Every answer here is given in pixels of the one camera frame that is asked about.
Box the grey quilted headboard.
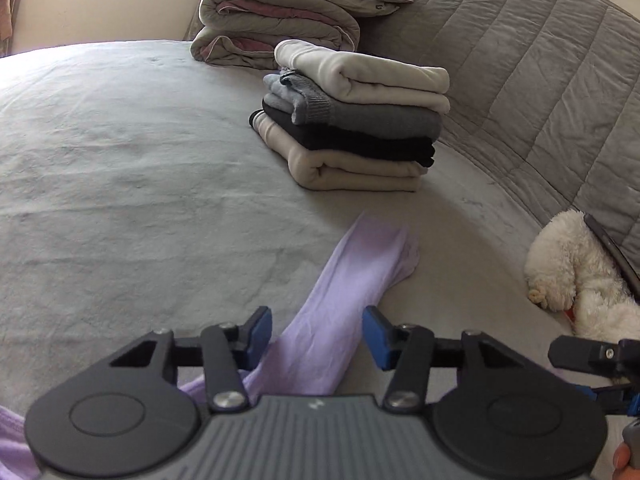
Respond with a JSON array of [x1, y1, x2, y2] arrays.
[[357, 0, 640, 281]]

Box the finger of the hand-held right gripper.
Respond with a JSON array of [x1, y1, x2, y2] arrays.
[[547, 336, 640, 377], [575, 379, 640, 417]]

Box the black flat device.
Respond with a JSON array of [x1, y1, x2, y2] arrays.
[[582, 212, 640, 296]]

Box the folded black garment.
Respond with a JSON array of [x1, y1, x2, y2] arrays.
[[248, 107, 436, 168]]

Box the white plush toy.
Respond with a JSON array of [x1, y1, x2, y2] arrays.
[[524, 209, 640, 343]]

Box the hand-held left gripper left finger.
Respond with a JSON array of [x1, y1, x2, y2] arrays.
[[109, 305, 273, 413]]

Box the person's right hand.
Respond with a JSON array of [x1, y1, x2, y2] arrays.
[[612, 443, 640, 480]]

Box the grey bed cover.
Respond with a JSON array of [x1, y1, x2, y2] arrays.
[[0, 39, 640, 480]]

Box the folded grey pink quilt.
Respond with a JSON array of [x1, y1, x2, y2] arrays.
[[190, 0, 362, 70]]

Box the folded grey sweater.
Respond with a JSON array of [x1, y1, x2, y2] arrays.
[[263, 71, 443, 141]]

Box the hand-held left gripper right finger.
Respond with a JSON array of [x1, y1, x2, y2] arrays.
[[362, 305, 533, 413]]

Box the lilac pants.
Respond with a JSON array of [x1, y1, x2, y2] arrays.
[[0, 211, 421, 480]]

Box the folded beige garment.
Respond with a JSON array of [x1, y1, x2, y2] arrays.
[[252, 112, 428, 193]]

